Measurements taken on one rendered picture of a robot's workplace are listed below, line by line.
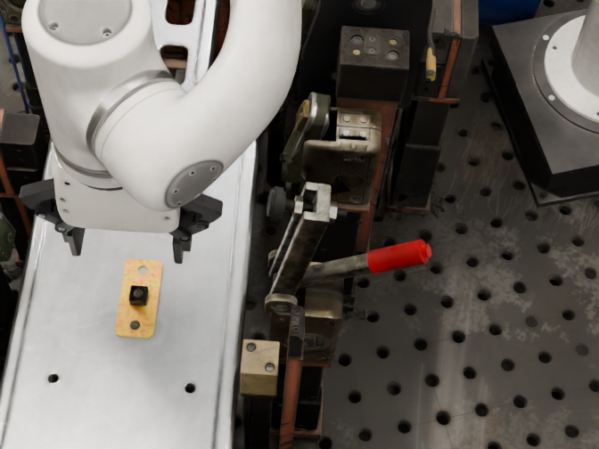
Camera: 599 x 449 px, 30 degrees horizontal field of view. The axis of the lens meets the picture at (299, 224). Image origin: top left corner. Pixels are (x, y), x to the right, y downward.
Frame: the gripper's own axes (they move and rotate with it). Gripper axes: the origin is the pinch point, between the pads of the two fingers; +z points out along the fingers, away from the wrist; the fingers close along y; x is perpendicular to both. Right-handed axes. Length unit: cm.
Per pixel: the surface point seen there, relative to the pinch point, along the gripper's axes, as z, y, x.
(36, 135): 13.1, 13.7, -18.8
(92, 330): 12.1, 4.1, 3.8
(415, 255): -2.6, -25.4, 0.7
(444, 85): 13.1, -30.4, -29.5
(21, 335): 12.4, 10.8, 4.7
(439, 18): 4.4, -28.6, -31.8
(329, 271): 2.3, -18.1, 0.4
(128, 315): 11.8, 0.8, 2.1
